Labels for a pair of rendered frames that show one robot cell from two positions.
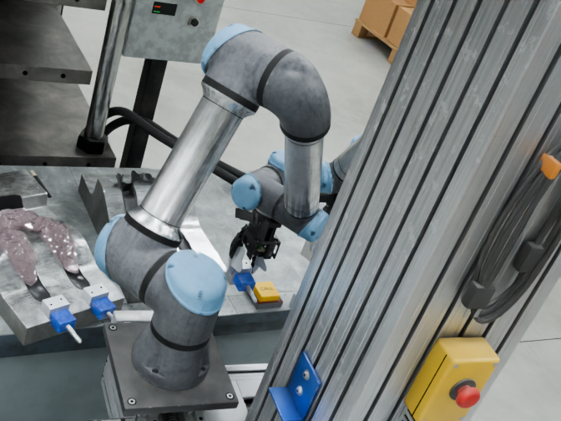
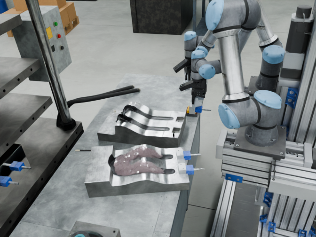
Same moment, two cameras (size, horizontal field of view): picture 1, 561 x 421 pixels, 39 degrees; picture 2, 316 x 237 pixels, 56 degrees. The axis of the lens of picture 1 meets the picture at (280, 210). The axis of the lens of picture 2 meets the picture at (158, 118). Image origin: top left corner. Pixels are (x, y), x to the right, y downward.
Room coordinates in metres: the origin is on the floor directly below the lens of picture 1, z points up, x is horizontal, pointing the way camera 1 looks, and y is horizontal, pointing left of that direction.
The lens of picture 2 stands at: (0.56, 1.12, 1.96)
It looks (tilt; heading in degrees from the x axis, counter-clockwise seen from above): 36 degrees down; 324
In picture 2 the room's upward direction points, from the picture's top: 4 degrees counter-clockwise
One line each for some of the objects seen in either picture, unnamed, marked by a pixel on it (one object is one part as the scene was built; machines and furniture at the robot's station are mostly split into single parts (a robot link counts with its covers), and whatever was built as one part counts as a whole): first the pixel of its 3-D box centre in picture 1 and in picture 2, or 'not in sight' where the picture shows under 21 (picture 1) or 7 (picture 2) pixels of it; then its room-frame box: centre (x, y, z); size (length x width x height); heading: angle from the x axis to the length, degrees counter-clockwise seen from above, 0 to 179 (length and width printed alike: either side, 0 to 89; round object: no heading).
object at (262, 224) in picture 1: (261, 231); (198, 86); (1.63, 0.02, 1.08); 0.09 x 0.08 x 0.12; 36
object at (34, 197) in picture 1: (24, 249); (138, 167); (1.53, 0.56, 0.86); 0.50 x 0.26 x 0.11; 54
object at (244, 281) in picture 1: (245, 284); (200, 108); (1.62, 0.02, 0.92); 0.13 x 0.05 x 0.05; 36
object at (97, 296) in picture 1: (105, 311); (188, 155); (1.42, 0.30, 0.86); 0.13 x 0.05 x 0.05; 54
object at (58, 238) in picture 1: (30, 235); (138, 160); (1.54, 0.55, 0.90); 0.26 x 0.18 x 0.08; 54
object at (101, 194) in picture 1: (150, 222); (142, 123); (1.82, 0.33, 0.87); 0.50 x 0.26 x 0.14; 37
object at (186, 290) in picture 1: (188, 294); (264, 107); (1.15, 0.11, 1.20); 0.13 x 0.12 x 0.14; 67
